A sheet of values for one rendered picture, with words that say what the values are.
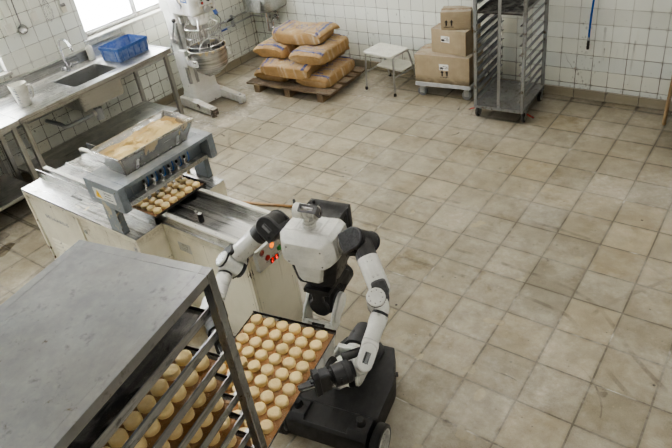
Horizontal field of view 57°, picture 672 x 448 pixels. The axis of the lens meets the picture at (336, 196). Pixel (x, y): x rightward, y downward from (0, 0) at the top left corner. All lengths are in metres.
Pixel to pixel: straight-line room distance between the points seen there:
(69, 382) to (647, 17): 5.59
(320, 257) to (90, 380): 1.35
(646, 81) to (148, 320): 5.51
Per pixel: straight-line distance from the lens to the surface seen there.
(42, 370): 1.60
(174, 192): 3.91
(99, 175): 3.79
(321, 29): 7.05
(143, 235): 3.76
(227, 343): 1.83
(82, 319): 1.68
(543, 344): 3.90
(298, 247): 2.65
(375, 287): 2.48
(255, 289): 3.49
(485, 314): 4.04
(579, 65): 6.55
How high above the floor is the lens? 2.82
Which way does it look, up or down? 33 degrees down
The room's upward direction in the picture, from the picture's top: 9 degrees counter-clockwise
